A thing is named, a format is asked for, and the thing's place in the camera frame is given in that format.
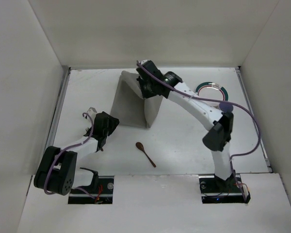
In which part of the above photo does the grey cloth placemat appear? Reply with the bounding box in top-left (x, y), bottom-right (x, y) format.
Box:
top-left (110, 71), bottom-right (163, 129)

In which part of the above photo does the brown wooden spoon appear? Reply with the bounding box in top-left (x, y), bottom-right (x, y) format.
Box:
top-left (135, 142), bottom-right (156, 167)

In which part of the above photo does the white plate green red rim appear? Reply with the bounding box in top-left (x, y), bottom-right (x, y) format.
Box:
top-left (195, 82), bottom-right (229, 101)

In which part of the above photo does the lilac plastic cup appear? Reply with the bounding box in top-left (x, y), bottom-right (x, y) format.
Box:
top-left (218, 102), bottom-right (234, 113)

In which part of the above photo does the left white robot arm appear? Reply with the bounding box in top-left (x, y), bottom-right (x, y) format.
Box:
top-left (33, 108), bottom-right (120, 196)

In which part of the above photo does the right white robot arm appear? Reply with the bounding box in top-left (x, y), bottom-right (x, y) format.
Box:
top-left (136, 60), bottom-right (233, 181)

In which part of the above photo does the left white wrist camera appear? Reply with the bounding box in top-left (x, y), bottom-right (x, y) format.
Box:
top-left (87, 107), bottom-right (97, 118)

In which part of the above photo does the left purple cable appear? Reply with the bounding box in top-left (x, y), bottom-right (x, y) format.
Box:
top-left (43, 113), bottom-right (102, 202)

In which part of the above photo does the purple cable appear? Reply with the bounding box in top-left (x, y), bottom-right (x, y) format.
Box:
top-left (43, 113), bottom-right (102, 202)
top-left (135, 60), bottom-right (261, 202)

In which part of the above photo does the left metal table rail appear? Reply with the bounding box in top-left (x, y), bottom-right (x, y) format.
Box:
top-left (37, 66), bottom-right (71, 175)

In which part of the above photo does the metal table rail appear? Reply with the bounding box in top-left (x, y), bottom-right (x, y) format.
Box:
top-left (235, 66), bottom-right (273, 173)
top-left (37, 66), bottom-right (71, 175)

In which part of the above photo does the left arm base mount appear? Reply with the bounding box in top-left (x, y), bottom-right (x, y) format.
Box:
top-left (68, 176), bottom-right (114, 205)

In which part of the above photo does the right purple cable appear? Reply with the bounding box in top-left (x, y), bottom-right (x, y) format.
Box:
top-left (135, 60), bottom-right (261, 202)

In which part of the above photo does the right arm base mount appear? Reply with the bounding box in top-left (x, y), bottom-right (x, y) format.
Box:
top-left (199, 174), bottom-right (251, 204)

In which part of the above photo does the right metal table rail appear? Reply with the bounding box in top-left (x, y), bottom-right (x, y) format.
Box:
top-left (235, 66), bottom-right (273, 173)

